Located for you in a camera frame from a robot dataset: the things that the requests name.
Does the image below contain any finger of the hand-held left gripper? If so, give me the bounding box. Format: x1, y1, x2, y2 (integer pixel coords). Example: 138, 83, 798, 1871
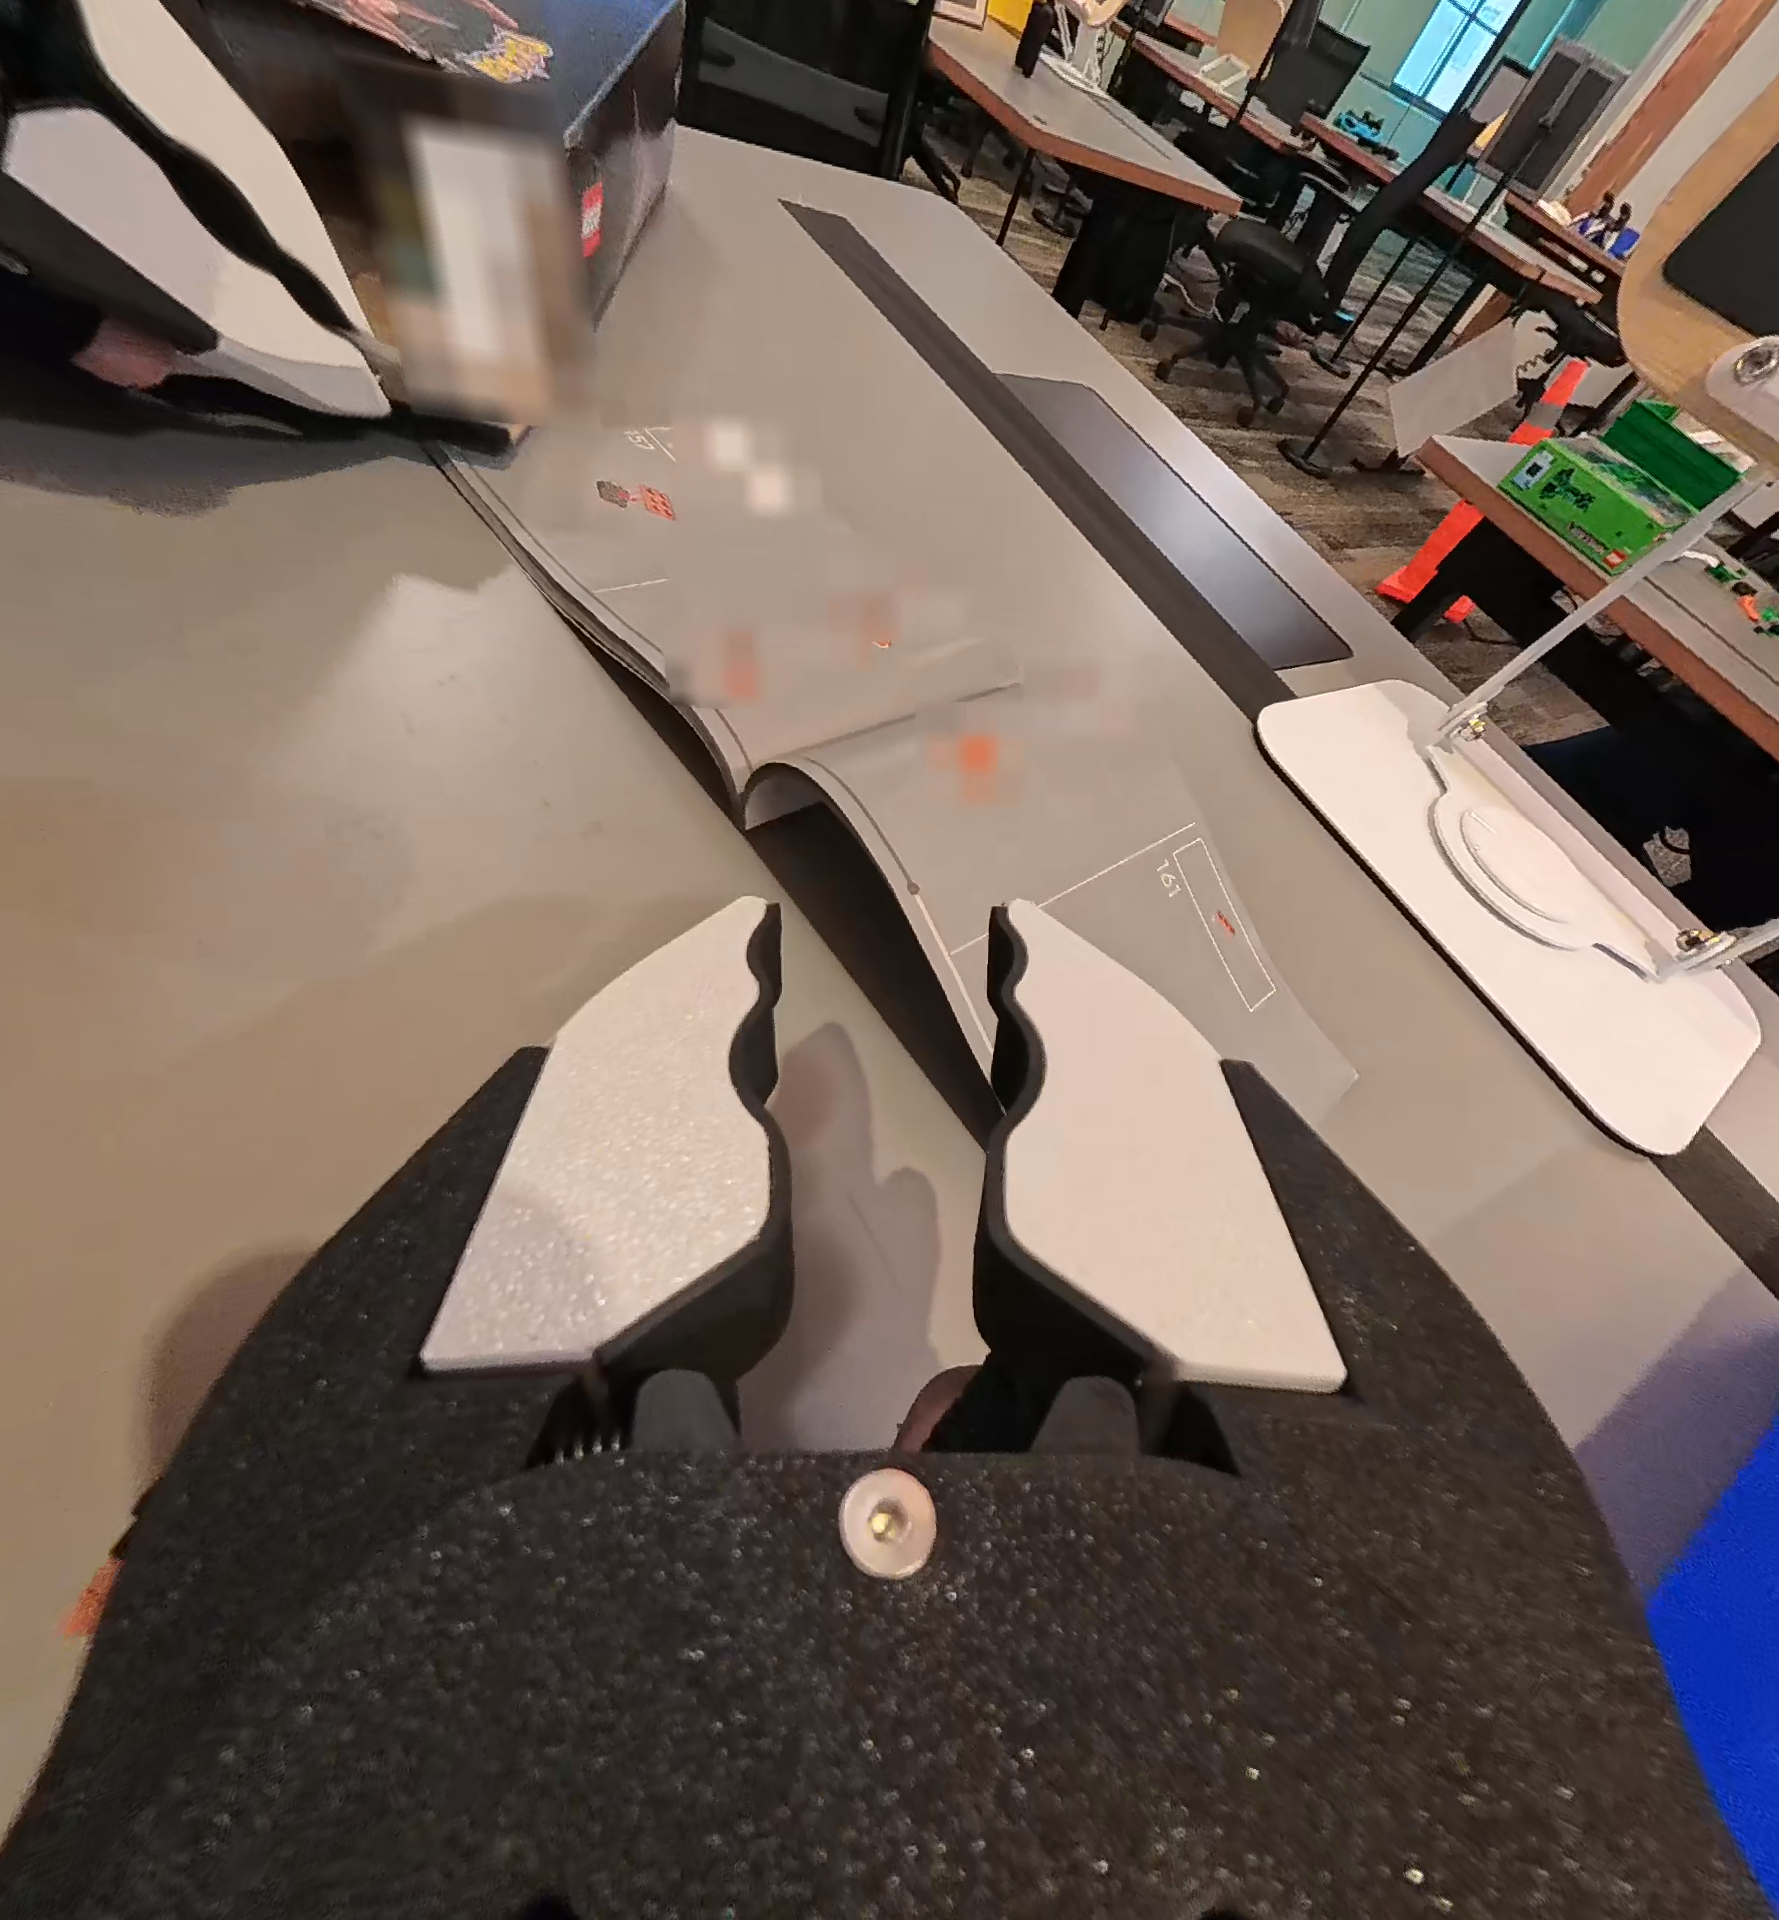
82, 0, 372, 338
0, 108, 393, 421

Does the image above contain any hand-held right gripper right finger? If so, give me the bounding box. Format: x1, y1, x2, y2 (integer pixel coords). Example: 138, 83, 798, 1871
972, 900, 1349, 1398

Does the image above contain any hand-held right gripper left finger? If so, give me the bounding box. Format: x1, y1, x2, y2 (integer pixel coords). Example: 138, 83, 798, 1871
416, 898, 798, 1378

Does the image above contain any grey instruction booklet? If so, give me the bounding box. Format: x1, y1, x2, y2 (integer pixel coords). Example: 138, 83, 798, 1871
430, 405, 1358, 1126

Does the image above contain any blue plastic bin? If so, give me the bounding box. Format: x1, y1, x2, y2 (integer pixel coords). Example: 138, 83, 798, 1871
1646, 1320, 1779, 1920

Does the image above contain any wooden background desk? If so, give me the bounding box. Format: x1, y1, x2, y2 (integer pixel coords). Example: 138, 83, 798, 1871
927, 13, 1242, 318
1415, 433, 1779, 820

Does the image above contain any dark printed toy box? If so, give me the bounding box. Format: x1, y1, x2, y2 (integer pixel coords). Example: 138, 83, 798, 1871
274, 0, 684, 324

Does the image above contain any black mesh office chair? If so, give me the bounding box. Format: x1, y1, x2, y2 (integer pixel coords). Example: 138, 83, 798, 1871
678, 0, 937, 182

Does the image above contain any red orange floor marker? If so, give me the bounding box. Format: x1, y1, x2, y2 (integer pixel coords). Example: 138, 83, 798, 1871
1375, 357, 1589, 625

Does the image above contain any green toy box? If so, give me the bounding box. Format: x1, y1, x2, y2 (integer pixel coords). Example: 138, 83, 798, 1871
1500, 433, 1692, 572
1601, 397, 1746, 511

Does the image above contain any black swivel chair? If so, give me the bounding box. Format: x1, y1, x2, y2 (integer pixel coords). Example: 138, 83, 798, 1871
1152, 217, 1332, 428

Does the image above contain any plywood framed black panel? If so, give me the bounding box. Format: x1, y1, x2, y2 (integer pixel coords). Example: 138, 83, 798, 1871
1615, 13, 1779, 407

